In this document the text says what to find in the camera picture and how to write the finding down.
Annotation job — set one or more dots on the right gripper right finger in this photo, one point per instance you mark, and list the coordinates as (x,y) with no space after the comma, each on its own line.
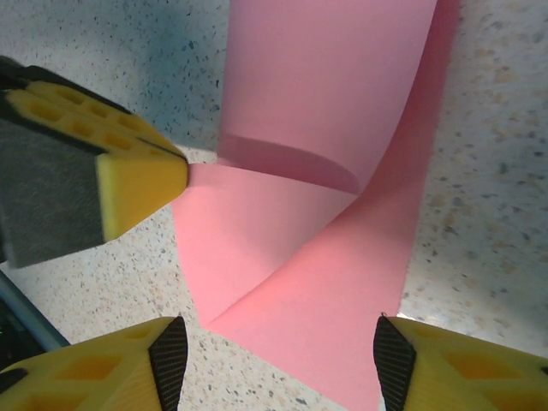
(462,372)

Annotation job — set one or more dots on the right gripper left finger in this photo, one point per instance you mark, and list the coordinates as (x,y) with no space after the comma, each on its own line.
(94,372)

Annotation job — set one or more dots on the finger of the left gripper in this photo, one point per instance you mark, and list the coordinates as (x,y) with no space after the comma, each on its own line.
(77,95)
(137,188)

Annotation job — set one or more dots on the pink square paper sheet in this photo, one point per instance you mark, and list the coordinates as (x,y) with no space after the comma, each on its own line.
(299,214)

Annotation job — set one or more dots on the aluminium mounting rail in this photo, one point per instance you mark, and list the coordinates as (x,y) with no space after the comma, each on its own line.
(25,306)

